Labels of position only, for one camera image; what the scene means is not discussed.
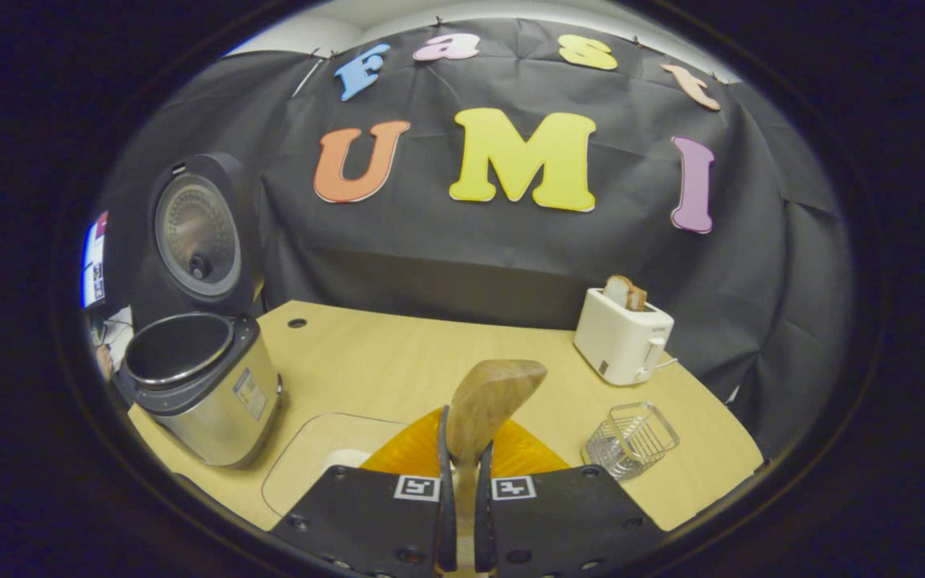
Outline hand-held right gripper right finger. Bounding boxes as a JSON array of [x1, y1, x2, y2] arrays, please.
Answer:
[[475, 417, 666, 577]]

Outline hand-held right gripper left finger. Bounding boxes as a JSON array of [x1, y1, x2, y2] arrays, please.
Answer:
[[270, 405, 459, 578]]

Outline white rice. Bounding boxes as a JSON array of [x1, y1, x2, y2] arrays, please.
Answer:
[[322, 448, 375, 474]]

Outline wooden spoon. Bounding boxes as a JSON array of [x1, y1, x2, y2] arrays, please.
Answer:
[[446, 359, 548, 575]]

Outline dark grey rice cooker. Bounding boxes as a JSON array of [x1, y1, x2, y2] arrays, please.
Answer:
[[113, 153, 283, 469]]

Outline clear plastic container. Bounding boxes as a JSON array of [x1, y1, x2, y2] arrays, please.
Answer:
[[262, 413, 411, 519]]

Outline white toaster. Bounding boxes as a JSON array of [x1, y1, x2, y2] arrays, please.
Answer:
[[573, 287, 676, 387]]

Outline black backdrop cloth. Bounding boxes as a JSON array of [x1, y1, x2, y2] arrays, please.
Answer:
[[97, 18, 857, 458]]

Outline white side table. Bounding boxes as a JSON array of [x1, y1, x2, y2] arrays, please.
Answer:
[[97, 309, 136, 354]]

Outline computer monitor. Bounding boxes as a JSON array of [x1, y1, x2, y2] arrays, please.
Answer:
[[81, 211, 110, 310]]

